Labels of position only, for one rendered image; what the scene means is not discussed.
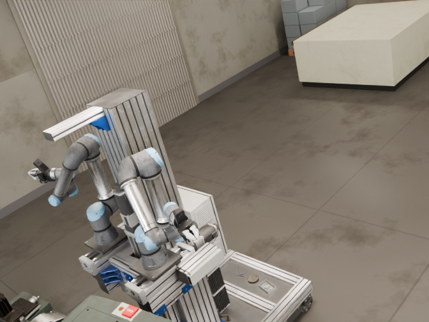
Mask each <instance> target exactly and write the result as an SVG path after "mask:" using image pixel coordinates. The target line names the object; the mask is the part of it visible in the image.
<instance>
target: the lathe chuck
mask: <svg viewBox="0 0 429 322"><path fill-rule="evenodd" d="M58 316H66V315H64V314H61V313H60V312H56V311H51V313H50V314H45V313H42V314H40V315H38V316H36V317H35V318H34V319H32V320H31V321H30V322H47V321H48V320H50V319H52V318H54V317H58Z"/></svg>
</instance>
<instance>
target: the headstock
mask: <svg viewBox="0 0 429 322"><path fill-rule="evenodd" d="M120 304H121V302H117V301H114V300H111V299H108V298H105V297H102V296H98V295H89V296H88V297H87V298H86V299H85V300H84V301H83V302H82V303H81V304H79V305H78V306H77V307H76V308H75V309H74V310H73V311H72V312H71V313H69V315H67V317H65V318H64V319H63V320H62V322H172V321H171V320H169V319H166V318H163V317H161V316H157V315H155V314H152V313H150V312H147V311H144V310H141V311H140V312H139V313H138V314H137V316H136V317H135V318H134V319H133V320H132V321H129V320H127V319H124V318H121V317H119V316H116V315H114V314H112V312H113V311H114V310H115V309H116V308H117V307H118V306H119V305H120Z"/></svg>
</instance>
